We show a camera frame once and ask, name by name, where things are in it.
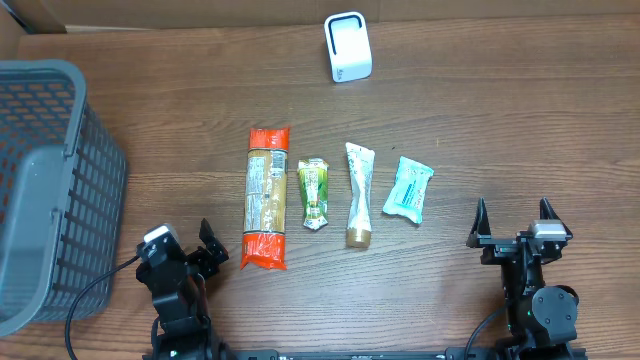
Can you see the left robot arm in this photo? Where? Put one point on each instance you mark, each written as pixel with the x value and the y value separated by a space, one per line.
pixel 183 328

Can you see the white barcode scanner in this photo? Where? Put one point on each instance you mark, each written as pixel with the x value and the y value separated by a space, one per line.
pixel 348 46

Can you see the grey plastic mesh basket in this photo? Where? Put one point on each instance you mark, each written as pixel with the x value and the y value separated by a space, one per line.
pixel 63 185

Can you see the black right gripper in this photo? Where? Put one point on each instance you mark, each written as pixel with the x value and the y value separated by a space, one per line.
pixel 497 246

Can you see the teal tissue wipes pack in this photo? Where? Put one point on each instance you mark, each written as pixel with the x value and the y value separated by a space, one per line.
pixel 408 194

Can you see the orange spaghetti pack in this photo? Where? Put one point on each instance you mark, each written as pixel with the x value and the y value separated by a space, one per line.
pixel 264 239

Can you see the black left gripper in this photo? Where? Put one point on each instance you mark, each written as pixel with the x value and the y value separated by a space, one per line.
pixel 201 257

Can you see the green snack pouch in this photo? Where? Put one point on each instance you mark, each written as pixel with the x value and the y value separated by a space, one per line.
pixel 313 181

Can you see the white tube gold cap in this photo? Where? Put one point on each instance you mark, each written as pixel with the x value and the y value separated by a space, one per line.
pixel 361 166

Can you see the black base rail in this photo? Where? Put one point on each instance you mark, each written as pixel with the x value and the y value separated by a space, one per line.
pixel 451 353

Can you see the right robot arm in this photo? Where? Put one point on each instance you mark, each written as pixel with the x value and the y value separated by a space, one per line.
pixel 540 318

